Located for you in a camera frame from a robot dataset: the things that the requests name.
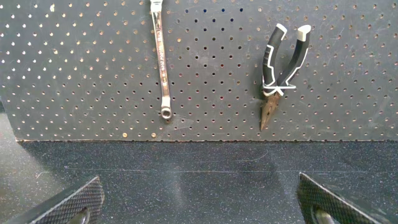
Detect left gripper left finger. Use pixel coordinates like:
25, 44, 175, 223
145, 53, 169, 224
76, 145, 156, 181
6, 175, 106, 224

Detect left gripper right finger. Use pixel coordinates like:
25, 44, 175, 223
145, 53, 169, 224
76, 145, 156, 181
295, 172, 398, 224

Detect black and white pliers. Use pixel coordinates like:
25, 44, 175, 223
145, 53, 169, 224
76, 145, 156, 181
259, 23, 313, 132

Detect wrench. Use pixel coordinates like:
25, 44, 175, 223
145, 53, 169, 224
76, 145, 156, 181
149, 0, 174, 121

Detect black pegboard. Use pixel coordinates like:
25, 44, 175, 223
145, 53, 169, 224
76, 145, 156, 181
0, 0, 398, 143

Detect metal hook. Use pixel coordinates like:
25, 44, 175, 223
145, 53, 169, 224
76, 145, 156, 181
262, 83, 297, 92

